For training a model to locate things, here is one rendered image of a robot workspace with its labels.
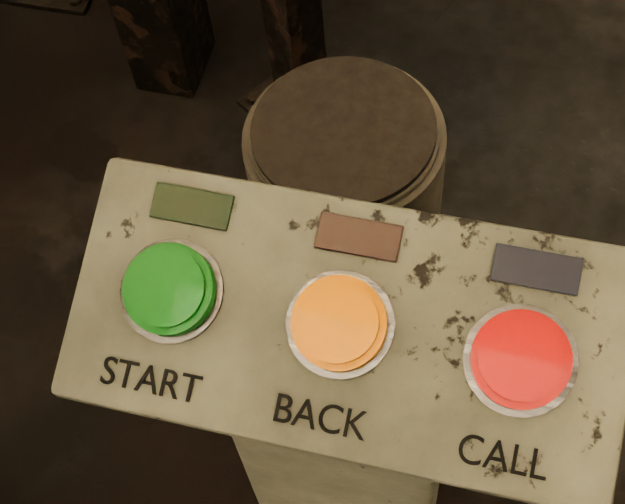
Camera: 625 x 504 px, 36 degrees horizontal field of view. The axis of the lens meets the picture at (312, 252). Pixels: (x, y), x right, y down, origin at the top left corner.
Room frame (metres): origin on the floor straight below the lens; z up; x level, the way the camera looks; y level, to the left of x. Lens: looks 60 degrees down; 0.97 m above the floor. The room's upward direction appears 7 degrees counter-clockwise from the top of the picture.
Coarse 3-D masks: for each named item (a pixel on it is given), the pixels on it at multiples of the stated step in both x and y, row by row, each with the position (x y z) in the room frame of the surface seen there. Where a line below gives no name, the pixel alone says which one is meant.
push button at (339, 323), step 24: (312, 288) 0.19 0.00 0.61; (336, 288) 0.19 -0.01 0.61; (360, 288) 0.19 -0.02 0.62; (312, 312) 0.18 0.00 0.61; (336, 312) 0.18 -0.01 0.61; (360, 312) 0.18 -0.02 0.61; (384, 312) 0.18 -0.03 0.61; (312, 336) 0.17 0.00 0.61; (336, 336) 0.17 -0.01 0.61; (360, 336) 0.17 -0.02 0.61; (384, 336) 0.17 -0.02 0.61; (312, 360) 0.16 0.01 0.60; (336, 360) 0.16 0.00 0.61; (360, 360) 0.16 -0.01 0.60
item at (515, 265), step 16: (496, 256) 0.19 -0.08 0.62; (512, 256) 0.19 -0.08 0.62; (528, 256) 0.19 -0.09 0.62; (544, 256) 0.19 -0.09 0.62; (560, 256) 0.19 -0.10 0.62; (496, 272) 0.19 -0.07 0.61; (512, 272) 0.19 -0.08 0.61; (528, 272) 0.18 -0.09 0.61; (544, 272) 0.18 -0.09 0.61; (560, 272) 0.18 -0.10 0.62; (576, 272) 0.18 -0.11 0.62; (544, 288) 0.18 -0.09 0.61; (560, 288) 0.18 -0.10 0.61; (576, 288) 0.17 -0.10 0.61
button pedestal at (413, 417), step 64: (128, 192) 0.25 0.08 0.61; (256, 192) 0.24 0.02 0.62; (128, 256) 0.22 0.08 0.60; (256, 256) 0.21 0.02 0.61; (320, 256) 0.21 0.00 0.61; (448, 256) 0.20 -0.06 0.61; (576, 256) 0.19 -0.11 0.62; (128, 320) 0.20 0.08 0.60; (256, 320) 0.19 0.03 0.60; (448, 320) 0.17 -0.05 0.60; (576, 320) 0.16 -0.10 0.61; (64, 384) 0.18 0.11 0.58; (128, 384) 0.17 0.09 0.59; (192, 384) 0.17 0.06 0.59; (256, 384) 0.16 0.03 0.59; (320, 384) 0.16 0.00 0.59; (384, 384) 0.15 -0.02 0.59; (448, 384) 0.15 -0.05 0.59; (576, 384) 0.14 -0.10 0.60; (256, 448) 0.16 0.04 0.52; (320, 448) 0.13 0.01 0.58; (384, 448) 0.13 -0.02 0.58; (448, 448) 0.12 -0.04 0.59; (512, 448) 0.12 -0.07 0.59; (576, 448) 0.12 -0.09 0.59
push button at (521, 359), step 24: (504, 312) 0.17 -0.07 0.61; (528, 312) 0.17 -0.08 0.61; (480, 336) 0.16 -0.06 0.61; (504, 336) 0.16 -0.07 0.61; (528, 336) 0.16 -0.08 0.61; (552, 336) 0.15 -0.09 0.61; (480, 360) 0.15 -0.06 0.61; (504, 360) 0.15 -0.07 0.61; (528, 360) 0.15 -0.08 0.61; (552, 360) 0.15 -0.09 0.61; (480, 384) 0.14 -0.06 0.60; (504, 384) 0.14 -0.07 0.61; (528, 384) 0.14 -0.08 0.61; (552, 384) 0.14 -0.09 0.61; (528, 408) 0.13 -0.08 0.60
